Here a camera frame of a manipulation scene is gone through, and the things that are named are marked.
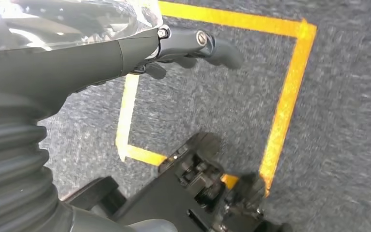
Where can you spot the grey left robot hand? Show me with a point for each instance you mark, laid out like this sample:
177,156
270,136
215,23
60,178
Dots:
60,64

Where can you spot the yellow floor tape square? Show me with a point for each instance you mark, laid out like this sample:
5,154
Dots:
288,96

